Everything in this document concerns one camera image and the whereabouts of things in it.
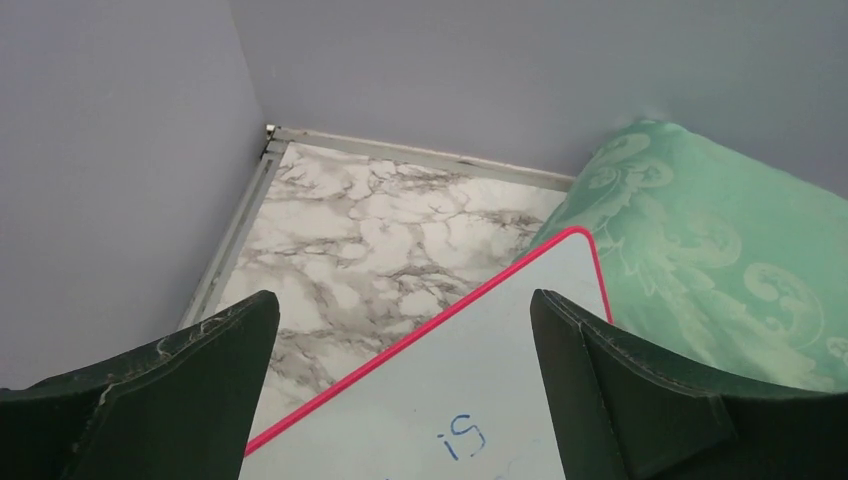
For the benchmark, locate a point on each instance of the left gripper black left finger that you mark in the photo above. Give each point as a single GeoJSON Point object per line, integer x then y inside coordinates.
{"type": "Point", "coordinates": [180, 407]}

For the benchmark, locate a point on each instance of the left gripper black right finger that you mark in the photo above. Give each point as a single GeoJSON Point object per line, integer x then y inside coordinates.
{"type": "Point", "coordinates": [625, 408]}

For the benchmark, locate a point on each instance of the green patterned pillowcase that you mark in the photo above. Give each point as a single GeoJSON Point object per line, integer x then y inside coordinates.
{"type": "Point", "coordinates": [716, 256]}

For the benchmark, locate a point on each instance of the pink framed whiteboard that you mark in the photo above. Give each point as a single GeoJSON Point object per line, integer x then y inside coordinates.
{"type": "Point", "coordinates": [461, 397]}

